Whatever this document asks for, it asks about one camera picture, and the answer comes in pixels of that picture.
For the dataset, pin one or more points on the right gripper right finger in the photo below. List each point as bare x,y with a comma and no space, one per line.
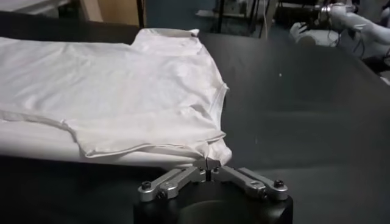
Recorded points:
253,184

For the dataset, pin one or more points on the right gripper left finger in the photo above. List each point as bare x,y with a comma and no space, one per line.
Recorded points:
170,185

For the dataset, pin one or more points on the white t-shirt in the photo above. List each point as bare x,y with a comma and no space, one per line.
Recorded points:
122,91

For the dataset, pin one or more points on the lying white robot arm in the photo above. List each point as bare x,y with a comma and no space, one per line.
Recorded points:
359,24

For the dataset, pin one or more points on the white standing desk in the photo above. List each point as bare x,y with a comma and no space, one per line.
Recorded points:
268,18

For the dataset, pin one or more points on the white floor paper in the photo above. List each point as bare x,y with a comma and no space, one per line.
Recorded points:
207,13

